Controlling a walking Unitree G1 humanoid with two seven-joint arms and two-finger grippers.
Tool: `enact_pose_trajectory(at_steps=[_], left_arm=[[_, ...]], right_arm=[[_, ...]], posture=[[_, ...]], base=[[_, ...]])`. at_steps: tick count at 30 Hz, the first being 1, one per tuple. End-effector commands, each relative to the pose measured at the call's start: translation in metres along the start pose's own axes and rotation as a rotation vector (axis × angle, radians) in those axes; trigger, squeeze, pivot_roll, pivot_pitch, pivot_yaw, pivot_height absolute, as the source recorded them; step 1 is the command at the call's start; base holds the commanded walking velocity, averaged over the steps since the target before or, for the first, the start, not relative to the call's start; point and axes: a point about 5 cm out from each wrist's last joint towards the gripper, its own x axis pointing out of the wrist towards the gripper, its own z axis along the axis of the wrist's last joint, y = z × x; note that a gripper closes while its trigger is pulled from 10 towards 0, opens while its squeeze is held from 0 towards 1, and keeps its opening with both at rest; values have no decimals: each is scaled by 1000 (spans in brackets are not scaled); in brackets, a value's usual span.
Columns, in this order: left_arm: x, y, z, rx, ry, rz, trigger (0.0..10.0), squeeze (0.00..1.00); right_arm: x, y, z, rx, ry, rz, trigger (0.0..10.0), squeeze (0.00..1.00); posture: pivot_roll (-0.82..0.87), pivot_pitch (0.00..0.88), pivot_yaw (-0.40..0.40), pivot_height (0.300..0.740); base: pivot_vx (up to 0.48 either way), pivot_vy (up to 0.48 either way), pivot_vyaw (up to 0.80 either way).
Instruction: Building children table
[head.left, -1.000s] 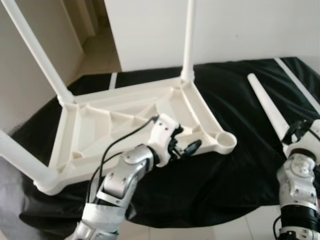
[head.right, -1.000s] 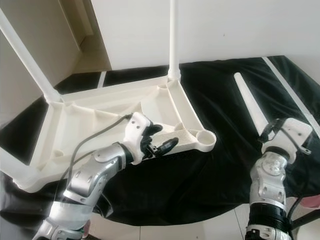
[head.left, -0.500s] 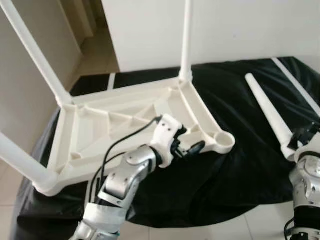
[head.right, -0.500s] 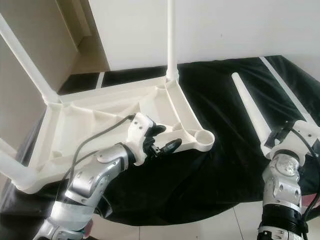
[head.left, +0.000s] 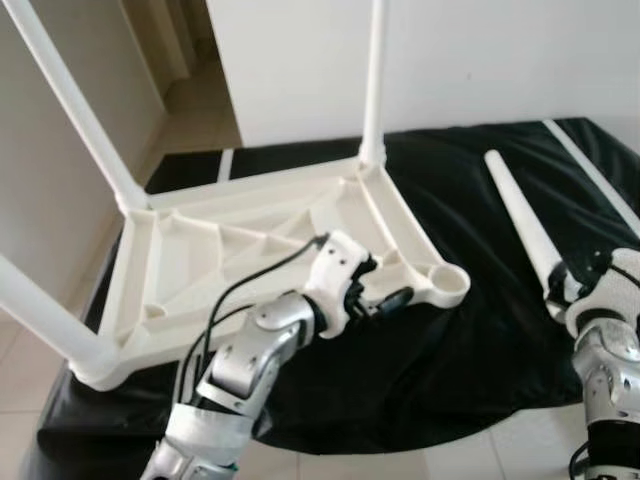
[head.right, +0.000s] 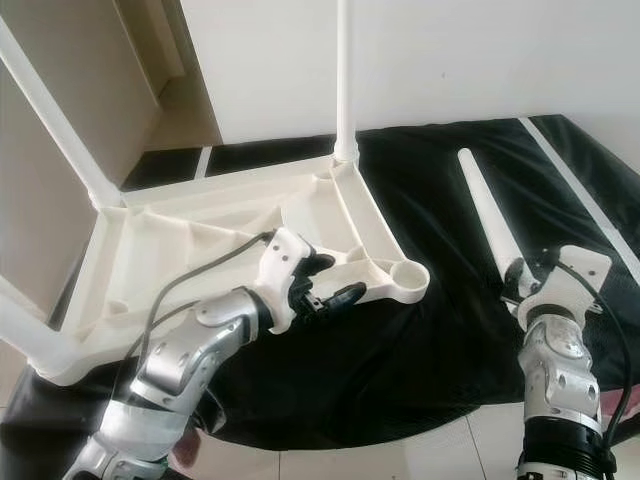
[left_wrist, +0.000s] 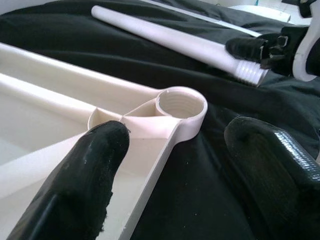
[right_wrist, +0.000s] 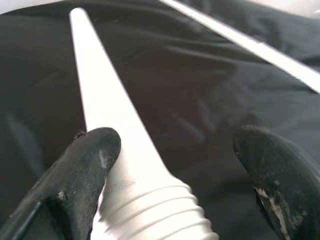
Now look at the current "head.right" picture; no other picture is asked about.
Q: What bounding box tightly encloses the white plastic table top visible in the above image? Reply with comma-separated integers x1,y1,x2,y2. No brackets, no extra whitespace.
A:
50,155,432,387

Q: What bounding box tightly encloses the black cloth table cover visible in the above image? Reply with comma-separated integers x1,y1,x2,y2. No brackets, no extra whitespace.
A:
0,115,640,453

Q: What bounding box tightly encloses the pink object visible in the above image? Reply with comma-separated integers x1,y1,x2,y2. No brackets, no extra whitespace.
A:
172,435,203,471
600,390,640,423

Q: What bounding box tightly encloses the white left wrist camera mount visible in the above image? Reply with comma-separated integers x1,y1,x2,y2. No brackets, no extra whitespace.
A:
258,227,317,333

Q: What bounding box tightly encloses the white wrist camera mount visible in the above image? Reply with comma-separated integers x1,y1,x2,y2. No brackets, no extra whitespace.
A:
258,227,317,333
520,245,614,323

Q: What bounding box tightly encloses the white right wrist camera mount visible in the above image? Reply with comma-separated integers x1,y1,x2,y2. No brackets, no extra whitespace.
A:
520,245,614,323

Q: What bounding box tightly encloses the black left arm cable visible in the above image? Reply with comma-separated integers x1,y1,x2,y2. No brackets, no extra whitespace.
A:
130,232,277,393

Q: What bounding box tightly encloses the beige door frame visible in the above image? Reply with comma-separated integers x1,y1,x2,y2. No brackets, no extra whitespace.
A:
110,0,223,151

